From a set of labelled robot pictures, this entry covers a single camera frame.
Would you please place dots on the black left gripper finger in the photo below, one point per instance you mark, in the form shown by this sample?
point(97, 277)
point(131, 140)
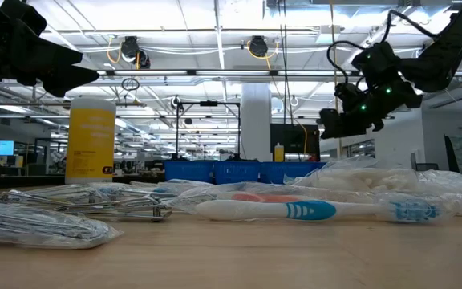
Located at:
point(54, 54)
point(70, 80)

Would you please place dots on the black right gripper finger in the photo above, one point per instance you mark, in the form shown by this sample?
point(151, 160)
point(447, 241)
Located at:
point(331, 124)

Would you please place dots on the clear bag of cotton swabs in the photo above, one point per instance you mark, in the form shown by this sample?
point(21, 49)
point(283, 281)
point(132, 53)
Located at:
point(355, 178)

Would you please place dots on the blue white bagged toothbrush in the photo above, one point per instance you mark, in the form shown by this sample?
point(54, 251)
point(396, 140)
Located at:
point(167, 188)
point(307, 210)

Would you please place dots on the orange white bagged toothbrush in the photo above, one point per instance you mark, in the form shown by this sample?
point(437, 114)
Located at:
point(255, 197)

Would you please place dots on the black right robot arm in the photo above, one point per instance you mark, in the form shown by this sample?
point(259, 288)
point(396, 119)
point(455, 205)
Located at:
point(447, 48)

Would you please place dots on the small yellow bottle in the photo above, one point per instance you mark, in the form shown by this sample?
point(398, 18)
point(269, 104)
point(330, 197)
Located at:
point(279, 153)

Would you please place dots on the yellow wipes canister white lid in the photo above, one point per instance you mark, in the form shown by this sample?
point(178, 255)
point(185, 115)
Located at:
point(90, 140)

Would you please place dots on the dark office chair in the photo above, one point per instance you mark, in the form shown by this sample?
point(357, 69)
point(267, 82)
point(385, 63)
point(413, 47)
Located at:
point(426, 166)

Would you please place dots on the white square pillar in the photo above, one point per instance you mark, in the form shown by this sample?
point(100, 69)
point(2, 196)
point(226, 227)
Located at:
point(256, 120)

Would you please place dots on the black leaning panel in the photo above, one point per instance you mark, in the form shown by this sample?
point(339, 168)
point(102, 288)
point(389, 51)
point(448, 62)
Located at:
point(452, 154)

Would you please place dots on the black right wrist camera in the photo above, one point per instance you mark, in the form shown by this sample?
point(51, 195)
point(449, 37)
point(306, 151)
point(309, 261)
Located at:
point(377, 64)

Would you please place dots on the black wall screen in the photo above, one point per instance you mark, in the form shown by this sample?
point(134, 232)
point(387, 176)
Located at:
point(293, 138)

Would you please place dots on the black metal rig frame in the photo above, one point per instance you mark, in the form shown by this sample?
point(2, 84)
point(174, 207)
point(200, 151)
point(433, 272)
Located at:
point(209, 103)

